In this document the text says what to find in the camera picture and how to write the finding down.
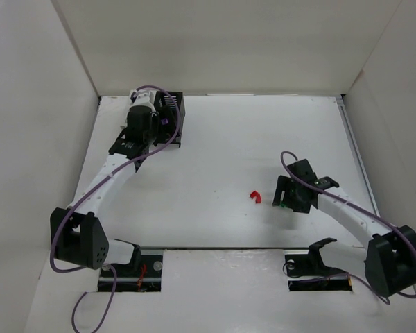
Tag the black slatted container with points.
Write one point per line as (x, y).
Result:
(168, 108)

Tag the red arch lego piece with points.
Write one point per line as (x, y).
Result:
(253, 194)

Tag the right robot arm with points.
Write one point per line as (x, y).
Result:
(389, 266)

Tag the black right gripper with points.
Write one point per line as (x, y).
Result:
(282, 191)

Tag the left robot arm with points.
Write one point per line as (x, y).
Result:
(77, 235)

